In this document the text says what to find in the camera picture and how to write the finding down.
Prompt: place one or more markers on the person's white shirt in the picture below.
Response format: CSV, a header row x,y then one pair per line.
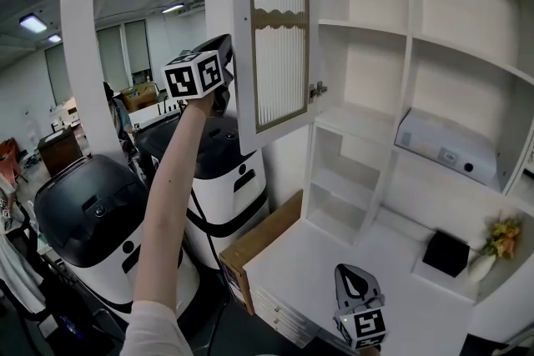
x,y
150,329

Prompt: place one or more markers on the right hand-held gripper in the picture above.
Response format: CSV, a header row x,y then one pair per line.
x,y
367,327

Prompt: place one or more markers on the white table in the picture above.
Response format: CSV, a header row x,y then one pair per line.
x,y
146,118

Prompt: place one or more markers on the white robot with black top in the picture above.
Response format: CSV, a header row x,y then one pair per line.
x,y
83,221
233,187

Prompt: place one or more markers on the rectangular ceiling light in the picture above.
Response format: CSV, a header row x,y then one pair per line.
x,y
54,38
33,23
172,8

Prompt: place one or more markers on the white flat box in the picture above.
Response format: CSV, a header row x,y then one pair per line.
x,y
438,141

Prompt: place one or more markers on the flat brown cardboard box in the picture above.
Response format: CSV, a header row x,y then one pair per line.
x,y
258,233

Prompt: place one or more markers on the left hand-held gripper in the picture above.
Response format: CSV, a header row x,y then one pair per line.
x,y
192,75

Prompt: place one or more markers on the white cabinet door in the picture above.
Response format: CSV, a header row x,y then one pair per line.
x,y
279,66

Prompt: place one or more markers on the yellow flower bouquet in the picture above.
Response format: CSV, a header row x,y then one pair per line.
x,y
505,237

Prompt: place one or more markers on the white vase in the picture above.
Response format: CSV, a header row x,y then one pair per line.
x,y
480,269

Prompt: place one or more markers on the person's left forearm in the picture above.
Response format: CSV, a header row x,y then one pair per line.
x,y
167,200

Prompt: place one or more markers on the black box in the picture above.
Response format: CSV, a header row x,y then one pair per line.
x,y
444,254

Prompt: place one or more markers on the metal cabinet hinge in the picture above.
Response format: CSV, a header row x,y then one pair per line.
x,y
318,91

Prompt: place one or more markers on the white desk with hutch shelves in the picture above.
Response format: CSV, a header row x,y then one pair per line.
x,y
317,262

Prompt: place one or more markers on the person's right forearm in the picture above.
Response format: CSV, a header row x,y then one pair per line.
x,y
371,352

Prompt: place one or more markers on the dark wooden cabinet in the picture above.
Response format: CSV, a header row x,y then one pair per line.
x,y
60,154

